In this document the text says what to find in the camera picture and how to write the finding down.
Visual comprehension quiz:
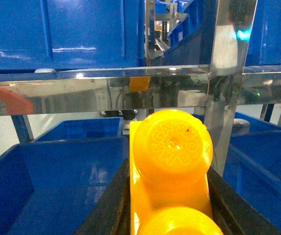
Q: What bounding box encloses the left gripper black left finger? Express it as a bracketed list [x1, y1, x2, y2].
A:
[75, 159, 131, 235]

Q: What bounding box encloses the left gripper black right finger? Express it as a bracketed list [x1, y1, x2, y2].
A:
[208, 168, 281, 235]

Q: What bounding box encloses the yellow toy block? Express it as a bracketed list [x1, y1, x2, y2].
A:
[130, 109, 222, 235]

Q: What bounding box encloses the blue target bin left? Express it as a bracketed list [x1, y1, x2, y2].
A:
[0, 137, 129, 235]

